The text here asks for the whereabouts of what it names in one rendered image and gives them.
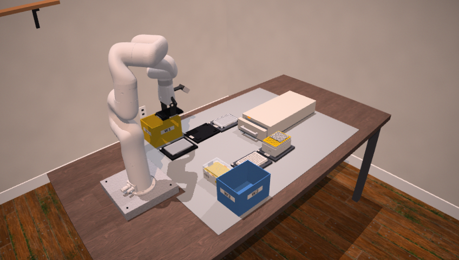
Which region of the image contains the blue open-top bin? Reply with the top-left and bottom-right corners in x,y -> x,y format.
216,160 -> 271,217

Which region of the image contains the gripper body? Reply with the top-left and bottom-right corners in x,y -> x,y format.
158,83 -> 175,105

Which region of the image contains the black rectangular frame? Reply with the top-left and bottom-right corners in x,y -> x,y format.
159,137 -> 198,161

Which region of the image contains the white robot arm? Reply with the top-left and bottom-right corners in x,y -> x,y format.
107,35 -> 178,196

